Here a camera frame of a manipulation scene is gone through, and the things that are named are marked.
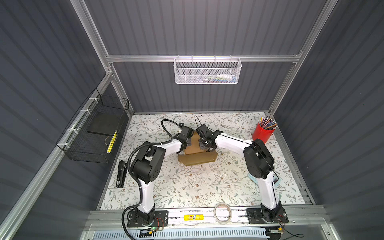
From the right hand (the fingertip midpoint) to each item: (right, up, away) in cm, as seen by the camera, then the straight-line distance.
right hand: (205, 144), depth 99 cm
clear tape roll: (+10, -34, -25) cm, 43 cm away
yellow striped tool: (-46, +5, -28) cm, 55 cm away
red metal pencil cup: (+35, +8, -5) cm, 36 cm away
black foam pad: (-51, +14, -25) cm, 59 cm away
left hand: (-14, +3, +2) cm, 15 cm away
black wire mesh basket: (-57, +8, -25) cm, 63 cm away
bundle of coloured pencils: (+41, +14, -2) cm, 43 cm away
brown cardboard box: (-8, -6, -5) cm, 11 cm away
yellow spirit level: (-7, -33, -26) cm, 43 cm away
